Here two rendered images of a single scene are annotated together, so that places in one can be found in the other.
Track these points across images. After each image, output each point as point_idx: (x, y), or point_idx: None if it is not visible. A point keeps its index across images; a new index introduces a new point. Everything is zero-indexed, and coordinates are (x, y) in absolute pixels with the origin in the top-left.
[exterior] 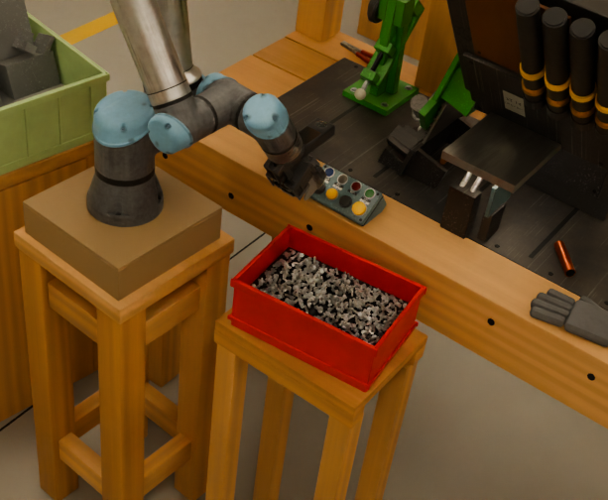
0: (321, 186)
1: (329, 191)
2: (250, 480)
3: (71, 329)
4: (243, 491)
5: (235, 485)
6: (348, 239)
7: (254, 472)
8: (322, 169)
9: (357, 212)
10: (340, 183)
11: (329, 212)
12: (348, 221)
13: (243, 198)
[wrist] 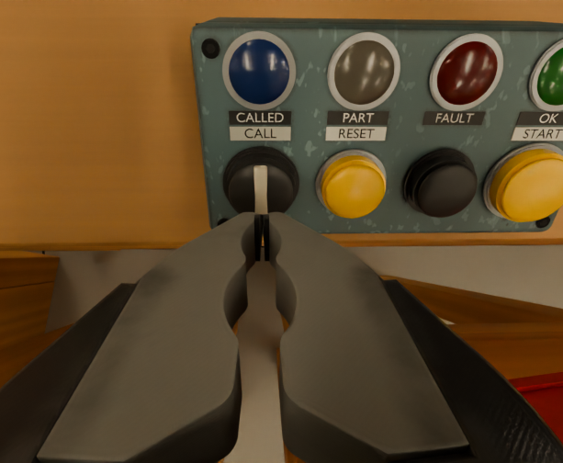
0: (283, 186)
1: (346, 195)
2: (260, 276)
3: None
4: (263, 290)
5: (253, 290)
6: (444, 243)
7: (257, 267)
8: (207, 72)
9: (540, 218)
10: (365, 103)
11: (365, 240)
12: (465, 233)
13: (1, 249)
